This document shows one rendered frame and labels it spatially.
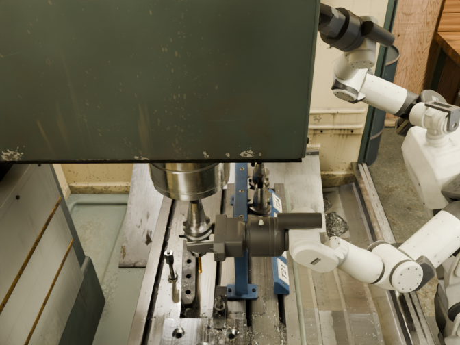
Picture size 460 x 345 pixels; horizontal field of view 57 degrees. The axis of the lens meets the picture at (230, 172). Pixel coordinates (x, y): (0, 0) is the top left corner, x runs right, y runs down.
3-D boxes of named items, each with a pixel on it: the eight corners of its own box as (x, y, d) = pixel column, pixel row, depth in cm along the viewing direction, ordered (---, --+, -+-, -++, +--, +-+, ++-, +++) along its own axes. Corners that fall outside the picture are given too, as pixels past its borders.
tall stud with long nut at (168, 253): (177, 274, 140) (173, 247, 132) (176, 280, 138) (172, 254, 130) (169, 274, 140) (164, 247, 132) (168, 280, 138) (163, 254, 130)
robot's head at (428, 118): (429, 122, 123) (424, 98, 118) (459, 133, 115) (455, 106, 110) (413, 135, 122) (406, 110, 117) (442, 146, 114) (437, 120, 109)
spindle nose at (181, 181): (150, 158, 89) (141, 108, 82) (224, 149, 91) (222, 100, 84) (152, 208, 77) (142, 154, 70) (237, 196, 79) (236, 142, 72)
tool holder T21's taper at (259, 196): (250, 200, 120) (250, 181, 115) (266, 198, 120) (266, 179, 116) (253, 210, 116) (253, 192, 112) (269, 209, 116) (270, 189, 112)
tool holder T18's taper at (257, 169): (250, 176, 128) (250, 158, 124) (265, 174, 129) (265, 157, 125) (252, 185, 125) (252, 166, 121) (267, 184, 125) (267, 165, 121)
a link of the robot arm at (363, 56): (330, 18, 107) (357, 33, 114) (327, 59, 106) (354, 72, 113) (370, 4, 98) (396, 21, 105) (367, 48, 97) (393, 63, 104)
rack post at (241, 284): (257, 285, 135) (258, 218, 117) (257, 300, 131) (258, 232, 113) (226, 285, 136) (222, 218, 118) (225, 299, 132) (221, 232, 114)
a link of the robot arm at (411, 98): (385, 107, 146) (420, 122, 147) (385, 124, 140) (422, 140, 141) (406, 83, 137) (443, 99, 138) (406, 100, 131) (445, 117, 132)
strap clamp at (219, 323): (228, 307, 129) (226, 276, 120) (226, 348, 119) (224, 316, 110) (217, 307, 129) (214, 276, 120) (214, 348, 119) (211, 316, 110)
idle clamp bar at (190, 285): (198, 251, 148) (197, 238, 144) (197, 315, 127) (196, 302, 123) (184, 252, 148) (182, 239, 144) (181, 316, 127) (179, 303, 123)
